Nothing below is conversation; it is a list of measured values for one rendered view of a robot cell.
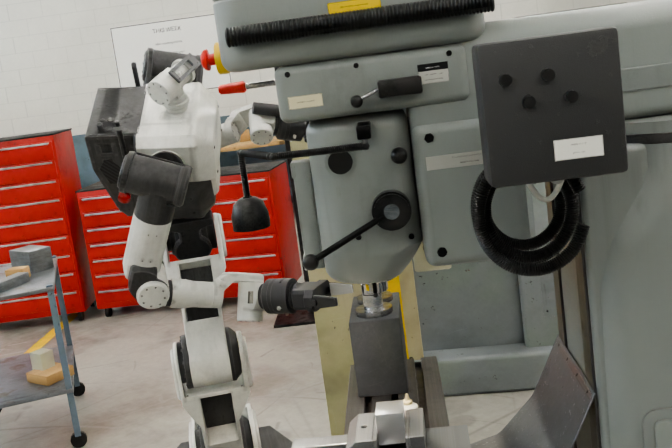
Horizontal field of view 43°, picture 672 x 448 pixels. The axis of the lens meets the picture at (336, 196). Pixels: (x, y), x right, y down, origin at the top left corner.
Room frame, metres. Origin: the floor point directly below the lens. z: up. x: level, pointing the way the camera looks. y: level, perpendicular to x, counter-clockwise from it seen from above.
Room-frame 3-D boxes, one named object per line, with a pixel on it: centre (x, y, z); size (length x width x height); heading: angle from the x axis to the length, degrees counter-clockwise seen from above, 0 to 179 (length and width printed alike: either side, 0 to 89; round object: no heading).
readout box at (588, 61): (1.26, -0.33, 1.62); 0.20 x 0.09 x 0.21; 86
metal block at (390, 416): (1.53, -0.05, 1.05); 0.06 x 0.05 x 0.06; 174
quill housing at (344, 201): (1.61, -0.06, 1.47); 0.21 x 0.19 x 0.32; 176
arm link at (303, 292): (2.06, 0.12, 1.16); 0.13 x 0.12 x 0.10; 157
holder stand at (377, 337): (2.04, -0.06, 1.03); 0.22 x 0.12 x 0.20; 175
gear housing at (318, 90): (1.61, -0.10, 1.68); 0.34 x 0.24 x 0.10; 86
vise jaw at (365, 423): (1.53, 0.01, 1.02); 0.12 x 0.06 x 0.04; 174
